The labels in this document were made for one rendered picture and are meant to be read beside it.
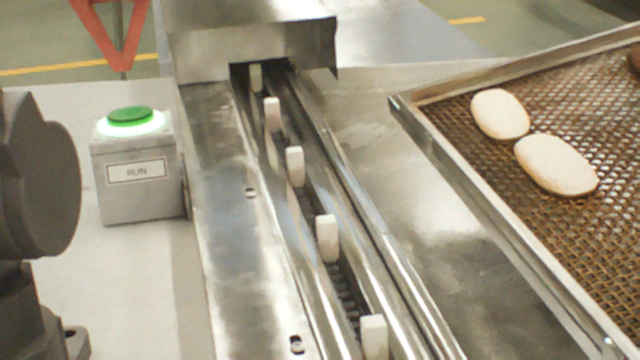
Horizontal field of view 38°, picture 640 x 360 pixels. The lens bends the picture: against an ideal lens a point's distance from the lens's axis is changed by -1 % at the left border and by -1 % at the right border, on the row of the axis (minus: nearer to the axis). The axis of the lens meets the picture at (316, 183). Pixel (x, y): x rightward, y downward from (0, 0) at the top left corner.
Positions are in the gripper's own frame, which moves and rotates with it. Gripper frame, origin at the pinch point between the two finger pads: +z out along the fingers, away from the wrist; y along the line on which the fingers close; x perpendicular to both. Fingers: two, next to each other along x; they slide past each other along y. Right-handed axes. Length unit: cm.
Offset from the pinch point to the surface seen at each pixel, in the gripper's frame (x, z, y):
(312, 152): 15.2, 10.1, -0.2
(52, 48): -54, 92, -411
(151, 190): 1.1, 10.4, 3.1
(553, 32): 182, 92, -333
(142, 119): 1.1, 4.7, 1.3
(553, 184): 27.0, 5.0, 24.0
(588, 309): 22.6, 5.3, 38.5
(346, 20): 31, 13, -62
